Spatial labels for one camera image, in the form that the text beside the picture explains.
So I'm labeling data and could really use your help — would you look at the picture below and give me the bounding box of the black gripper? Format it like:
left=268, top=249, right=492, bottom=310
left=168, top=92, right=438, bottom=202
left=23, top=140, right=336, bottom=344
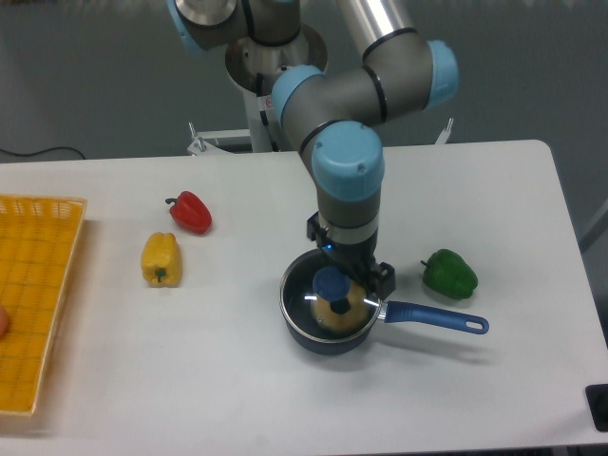
left=321, top=232, right=396, bottom=295

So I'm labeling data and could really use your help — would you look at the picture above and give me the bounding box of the glass pot lid blue knob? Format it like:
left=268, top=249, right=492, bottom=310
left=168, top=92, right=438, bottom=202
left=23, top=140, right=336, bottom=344
left=280, top=252, right=379, bottom=344

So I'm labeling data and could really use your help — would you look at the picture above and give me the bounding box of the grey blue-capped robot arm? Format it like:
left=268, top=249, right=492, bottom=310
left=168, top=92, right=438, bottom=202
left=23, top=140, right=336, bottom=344
left=168, top=1, right=459, bottom=298

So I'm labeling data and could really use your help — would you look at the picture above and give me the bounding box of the beige donut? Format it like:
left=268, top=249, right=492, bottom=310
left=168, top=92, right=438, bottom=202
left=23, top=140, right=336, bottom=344
left=311, top=281, right=370, bottom=336

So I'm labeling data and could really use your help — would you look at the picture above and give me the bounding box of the green bell pepper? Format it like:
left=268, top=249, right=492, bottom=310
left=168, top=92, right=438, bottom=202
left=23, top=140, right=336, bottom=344
left=420, top=249, right=479, bottom=300

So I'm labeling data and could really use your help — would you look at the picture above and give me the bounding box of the red bell pepper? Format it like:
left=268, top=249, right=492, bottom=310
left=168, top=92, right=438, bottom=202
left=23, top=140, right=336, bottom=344
left=165, top=191, right=213, bottom=235

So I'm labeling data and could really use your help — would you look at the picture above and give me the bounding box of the yellow bell pepper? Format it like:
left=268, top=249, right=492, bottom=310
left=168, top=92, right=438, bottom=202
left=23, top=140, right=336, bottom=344
left=141, top=232, right=182, bottom=287

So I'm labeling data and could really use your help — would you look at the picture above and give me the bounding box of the black device at table edge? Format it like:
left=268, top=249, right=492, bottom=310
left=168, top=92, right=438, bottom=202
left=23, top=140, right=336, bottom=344
left=585, top=384, right=608, bottom=432

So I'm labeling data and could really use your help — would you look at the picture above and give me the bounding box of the yellow woven basket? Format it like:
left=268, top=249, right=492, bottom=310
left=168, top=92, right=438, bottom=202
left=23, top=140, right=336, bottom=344
left=1, top=195, right=87, bottom=416

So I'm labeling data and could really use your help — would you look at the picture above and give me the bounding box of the dark pot with blue handle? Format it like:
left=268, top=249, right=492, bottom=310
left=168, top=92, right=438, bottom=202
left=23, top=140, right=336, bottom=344
left=286, top=250, right=489, bottom=355

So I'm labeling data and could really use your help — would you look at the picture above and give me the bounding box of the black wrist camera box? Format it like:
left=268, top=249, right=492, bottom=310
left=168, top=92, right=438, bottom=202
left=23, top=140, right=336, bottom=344
left=306, top=212, right=333, bottom=248

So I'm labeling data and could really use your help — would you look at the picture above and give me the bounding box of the white metal base frame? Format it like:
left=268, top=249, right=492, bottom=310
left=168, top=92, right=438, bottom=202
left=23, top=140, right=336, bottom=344
left=186, top=117, right=456, bottom=157

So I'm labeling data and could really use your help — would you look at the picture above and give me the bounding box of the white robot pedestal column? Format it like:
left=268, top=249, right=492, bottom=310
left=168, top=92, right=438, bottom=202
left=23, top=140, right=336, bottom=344
left=225, top=25, right=328, bottom=152

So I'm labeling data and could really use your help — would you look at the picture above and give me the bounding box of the black cable on floor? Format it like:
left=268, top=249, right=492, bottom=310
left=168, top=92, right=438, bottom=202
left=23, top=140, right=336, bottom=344
left=0, top=146, right=87, bottom=161

